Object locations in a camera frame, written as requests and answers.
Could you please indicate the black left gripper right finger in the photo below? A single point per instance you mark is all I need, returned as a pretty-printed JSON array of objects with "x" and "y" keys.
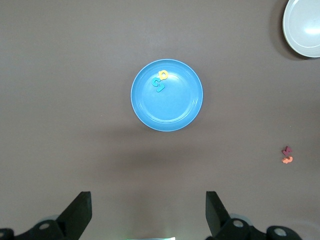
[{"x": 217, "y": 222}]

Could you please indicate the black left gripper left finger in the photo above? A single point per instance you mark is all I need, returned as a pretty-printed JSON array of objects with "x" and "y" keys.
[{"x": 73, "y": 217}]

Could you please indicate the teal letter L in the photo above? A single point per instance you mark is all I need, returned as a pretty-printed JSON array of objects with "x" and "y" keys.
[{"x": 160, "y": 88}]

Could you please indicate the teal letter c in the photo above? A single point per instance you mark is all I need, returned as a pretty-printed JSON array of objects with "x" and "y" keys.
[{"x": 154, "y": 82}]

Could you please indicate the yellow letter D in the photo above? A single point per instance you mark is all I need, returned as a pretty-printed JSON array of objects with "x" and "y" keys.
[{"x": 161, "y": 75}]

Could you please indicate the orange letter t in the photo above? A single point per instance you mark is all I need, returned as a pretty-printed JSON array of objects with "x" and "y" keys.
[{"x": 287, "y": 160}]

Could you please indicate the dark red letter k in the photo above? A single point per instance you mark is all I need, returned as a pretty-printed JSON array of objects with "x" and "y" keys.
[{"x": 286, "y": 150}]

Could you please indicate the blue plate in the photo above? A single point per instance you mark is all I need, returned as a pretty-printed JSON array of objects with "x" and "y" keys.
[{"x": 170, "y": 107}]

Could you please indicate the beige plate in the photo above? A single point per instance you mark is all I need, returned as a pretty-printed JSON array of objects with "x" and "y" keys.
[{"x": 305, "y": 27}]

